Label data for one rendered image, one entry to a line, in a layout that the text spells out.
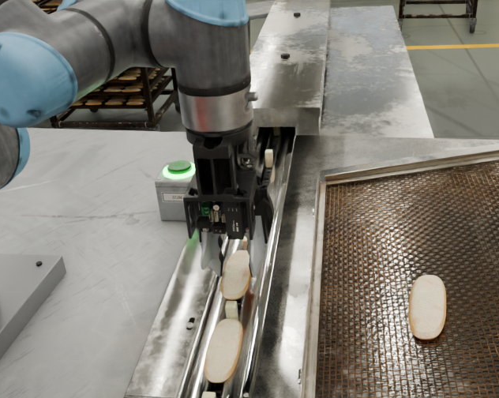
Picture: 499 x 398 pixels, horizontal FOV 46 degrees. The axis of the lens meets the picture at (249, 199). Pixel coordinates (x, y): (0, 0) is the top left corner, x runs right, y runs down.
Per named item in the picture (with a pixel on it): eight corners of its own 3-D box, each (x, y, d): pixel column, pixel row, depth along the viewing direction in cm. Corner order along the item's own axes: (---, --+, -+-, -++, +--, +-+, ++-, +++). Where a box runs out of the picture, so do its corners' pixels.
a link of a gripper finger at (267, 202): (241, 247, 71) (223, 185, 67) (242, 239, 73) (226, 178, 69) (279, 243, 70) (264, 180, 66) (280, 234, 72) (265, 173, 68)
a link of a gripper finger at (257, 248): (246, 301, 70) (227, 237, 66) (253, 270, 75) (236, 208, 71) (272, 298, 69) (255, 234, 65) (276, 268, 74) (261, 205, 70)
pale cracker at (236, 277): (229, 251, 80) (228, 244, 79) (257, 252, 79) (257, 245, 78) (215, 300, 71) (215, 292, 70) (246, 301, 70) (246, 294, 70)
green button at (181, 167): (171, 168, 99) (170, 159, 98) (195, 168, 98) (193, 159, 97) (165, 179, 95) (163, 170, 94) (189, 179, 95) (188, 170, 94)
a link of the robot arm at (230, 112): (186, 72, 64) (261, 70, 63) (191, 112, 66) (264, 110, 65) (169, 97, 58) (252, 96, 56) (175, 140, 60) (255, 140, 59)
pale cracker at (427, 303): (411, 277, 67) (410, 269, 66) (447, 276, 65) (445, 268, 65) (406, 340, 59) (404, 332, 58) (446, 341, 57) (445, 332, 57)
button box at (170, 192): (173, 214, 106) (164, 159, 100) (216, 215, 105) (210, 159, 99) (161, 240, 99) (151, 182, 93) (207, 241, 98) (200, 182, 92)
